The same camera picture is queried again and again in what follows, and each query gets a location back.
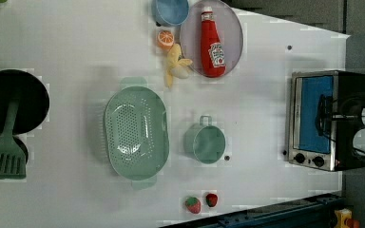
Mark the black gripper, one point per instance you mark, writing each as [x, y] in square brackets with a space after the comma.
[351, 110]

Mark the black steel toaster oven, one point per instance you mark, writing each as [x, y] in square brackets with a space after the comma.
[314, 140]

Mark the red ketchup bottle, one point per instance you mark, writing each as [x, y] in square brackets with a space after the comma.
[212, 53]

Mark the grey round plate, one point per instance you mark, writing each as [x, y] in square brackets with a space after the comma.
[229, 31]

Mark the small red strawberry toy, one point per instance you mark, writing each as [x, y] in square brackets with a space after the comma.
[211, 199]

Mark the peeled banana toy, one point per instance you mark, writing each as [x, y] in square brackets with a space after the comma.
[176, 65]

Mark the large red strawberry toy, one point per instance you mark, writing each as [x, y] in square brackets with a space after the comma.
[193, 205]

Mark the orange half toy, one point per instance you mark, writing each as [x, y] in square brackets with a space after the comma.
[165, 39]

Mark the blue cup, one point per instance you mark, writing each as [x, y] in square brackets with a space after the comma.
[170, 13]

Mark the green oval colander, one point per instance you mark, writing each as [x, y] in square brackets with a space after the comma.
[135, 127]

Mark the green slotted spatula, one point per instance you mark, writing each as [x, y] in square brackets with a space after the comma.
[12, 157]

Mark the black frying pan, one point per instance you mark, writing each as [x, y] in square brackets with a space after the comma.
[33, 102]

